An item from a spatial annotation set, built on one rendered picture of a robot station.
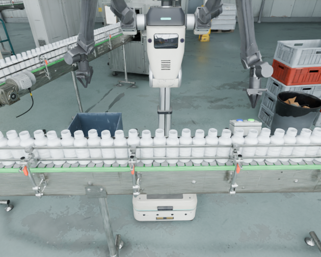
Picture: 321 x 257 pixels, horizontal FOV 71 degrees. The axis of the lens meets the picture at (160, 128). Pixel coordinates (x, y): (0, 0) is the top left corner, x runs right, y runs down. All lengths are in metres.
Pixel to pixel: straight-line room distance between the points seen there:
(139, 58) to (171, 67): 3.32
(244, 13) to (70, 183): 1.08
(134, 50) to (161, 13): 3.32
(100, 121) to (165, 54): 0.66
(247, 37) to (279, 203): 1.71
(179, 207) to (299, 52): 2.17
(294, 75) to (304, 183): 2.01
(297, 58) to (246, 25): 2.03
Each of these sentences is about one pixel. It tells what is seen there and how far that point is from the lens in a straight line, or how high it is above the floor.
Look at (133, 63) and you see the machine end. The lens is 4.84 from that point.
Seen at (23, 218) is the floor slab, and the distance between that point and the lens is 2.40.
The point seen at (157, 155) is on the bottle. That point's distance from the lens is 1.03.
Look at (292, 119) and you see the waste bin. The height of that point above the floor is 0.48.
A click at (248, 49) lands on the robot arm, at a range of 1.15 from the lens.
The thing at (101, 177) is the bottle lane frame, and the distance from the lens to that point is 1.11.
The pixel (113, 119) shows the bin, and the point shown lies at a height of 0.90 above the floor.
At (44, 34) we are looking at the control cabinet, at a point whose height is 0.61.
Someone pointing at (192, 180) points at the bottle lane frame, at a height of 0.92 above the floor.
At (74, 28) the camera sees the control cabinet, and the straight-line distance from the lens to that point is 7.69.
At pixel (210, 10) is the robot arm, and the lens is 1.30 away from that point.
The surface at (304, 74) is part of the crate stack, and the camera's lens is 3.25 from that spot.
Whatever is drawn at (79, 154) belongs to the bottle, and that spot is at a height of 1.07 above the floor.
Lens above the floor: 1.71
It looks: 33 degrees down
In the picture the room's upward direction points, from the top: straight up
